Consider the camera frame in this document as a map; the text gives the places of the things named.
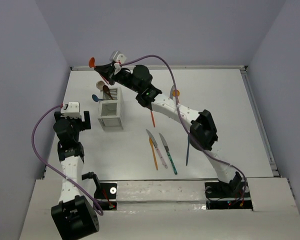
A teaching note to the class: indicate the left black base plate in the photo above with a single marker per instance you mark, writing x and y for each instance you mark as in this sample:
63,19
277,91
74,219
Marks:
106,195

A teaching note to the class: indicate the steel knife dark handle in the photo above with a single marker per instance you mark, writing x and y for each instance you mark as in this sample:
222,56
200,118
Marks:
171,88

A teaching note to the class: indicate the white two-compartment utensil caddy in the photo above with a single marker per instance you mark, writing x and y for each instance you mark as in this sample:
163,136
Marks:
111,111

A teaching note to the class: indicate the aluminium rail right edge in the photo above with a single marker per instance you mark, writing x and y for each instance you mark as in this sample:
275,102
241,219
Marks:
259,121

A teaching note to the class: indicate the aluminium rail edge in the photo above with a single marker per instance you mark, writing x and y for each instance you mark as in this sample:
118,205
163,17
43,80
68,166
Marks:
259,121
175,67

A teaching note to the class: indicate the steel knife pink handle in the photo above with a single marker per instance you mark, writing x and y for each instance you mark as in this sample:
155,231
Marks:
157,148

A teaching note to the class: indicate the dark brown wooden spoon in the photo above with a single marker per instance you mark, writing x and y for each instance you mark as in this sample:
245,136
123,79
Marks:
106,90

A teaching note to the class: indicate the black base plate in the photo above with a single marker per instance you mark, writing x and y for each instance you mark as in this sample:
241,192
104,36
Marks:
106,195
218,198

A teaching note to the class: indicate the blue plastic knife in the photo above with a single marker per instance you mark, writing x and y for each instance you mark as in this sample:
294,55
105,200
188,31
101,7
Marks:
187,153

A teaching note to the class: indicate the beige wooden spoon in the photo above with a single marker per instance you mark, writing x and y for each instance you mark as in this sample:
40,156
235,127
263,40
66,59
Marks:
100,85

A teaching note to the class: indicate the orange plastic knife front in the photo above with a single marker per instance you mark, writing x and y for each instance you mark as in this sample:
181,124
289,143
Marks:
153,153

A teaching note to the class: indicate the white foam front board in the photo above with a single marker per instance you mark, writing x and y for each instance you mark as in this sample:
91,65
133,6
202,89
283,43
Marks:
274,217

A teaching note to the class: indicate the blue plastic spoon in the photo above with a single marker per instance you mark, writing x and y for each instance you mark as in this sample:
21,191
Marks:
96,99

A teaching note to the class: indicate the yellow-orange plastic spoon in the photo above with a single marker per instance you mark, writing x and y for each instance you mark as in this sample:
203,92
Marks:
175,94

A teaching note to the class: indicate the aluminium rail back edge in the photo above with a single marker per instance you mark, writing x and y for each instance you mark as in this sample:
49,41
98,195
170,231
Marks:
175,67

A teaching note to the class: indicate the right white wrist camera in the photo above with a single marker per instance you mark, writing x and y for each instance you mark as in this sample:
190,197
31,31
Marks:
118,58

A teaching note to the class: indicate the red-orange plastic knife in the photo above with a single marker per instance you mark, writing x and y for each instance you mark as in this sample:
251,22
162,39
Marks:
152,118

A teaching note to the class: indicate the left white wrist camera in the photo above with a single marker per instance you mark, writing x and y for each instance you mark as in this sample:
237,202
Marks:
71,110

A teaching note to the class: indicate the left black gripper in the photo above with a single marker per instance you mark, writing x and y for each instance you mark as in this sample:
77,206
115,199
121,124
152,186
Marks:
84,125

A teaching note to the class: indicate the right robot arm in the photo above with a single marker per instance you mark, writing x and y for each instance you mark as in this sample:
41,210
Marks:
199,125

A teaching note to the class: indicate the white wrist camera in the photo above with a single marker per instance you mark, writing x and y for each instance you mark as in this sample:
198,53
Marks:
118,58
71,110

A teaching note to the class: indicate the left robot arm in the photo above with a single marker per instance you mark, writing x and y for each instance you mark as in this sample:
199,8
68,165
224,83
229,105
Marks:
74,217

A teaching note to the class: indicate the red-orange plastic spoon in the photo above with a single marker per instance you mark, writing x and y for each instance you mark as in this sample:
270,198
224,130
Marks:
92,62

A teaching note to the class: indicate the steel knife green handle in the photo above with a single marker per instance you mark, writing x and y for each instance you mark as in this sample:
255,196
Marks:
165,144

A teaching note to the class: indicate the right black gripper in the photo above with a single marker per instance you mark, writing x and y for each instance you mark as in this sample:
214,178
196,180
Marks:
108,70

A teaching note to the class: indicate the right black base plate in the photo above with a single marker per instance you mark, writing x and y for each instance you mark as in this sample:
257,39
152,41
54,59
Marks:
218,198

